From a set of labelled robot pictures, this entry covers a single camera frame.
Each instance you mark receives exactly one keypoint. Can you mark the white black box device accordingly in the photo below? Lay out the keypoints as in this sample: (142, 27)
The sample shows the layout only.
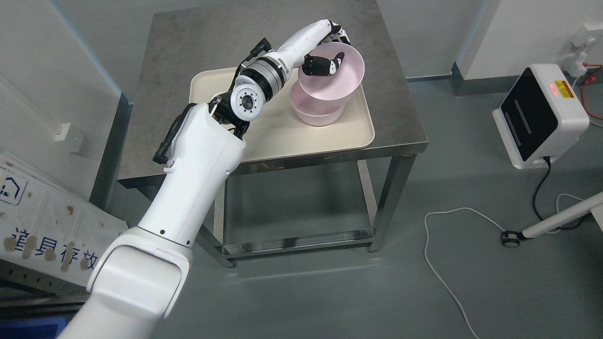
(541, 118)

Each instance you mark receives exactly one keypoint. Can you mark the white wall switch box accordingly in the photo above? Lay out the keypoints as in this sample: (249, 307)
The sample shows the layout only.
(70, 139)

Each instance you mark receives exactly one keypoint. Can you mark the stainless steel table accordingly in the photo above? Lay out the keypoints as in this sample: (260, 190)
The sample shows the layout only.
(192, 55)

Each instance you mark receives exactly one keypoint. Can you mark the black white robotic hand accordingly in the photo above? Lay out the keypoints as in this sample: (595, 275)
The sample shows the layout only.
(321, 66)

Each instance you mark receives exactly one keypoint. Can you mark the white wall power socket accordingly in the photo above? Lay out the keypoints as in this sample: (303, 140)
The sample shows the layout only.
(586, 36)

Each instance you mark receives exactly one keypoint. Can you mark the beige plastic tray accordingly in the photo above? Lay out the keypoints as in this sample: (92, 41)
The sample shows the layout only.
(278, 133)

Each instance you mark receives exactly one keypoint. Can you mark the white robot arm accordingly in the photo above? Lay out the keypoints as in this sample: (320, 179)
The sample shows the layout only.
(138, 279)

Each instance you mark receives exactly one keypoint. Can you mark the pink bowl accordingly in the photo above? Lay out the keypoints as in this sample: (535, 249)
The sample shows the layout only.
(345, 80)
(316, 112)

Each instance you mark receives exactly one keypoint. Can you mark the white stand leg with caster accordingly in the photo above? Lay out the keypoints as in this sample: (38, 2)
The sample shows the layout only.
(592, 205)

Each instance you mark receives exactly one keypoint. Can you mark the blue plastic crate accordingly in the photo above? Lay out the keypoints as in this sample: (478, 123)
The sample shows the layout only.
(33, 328)

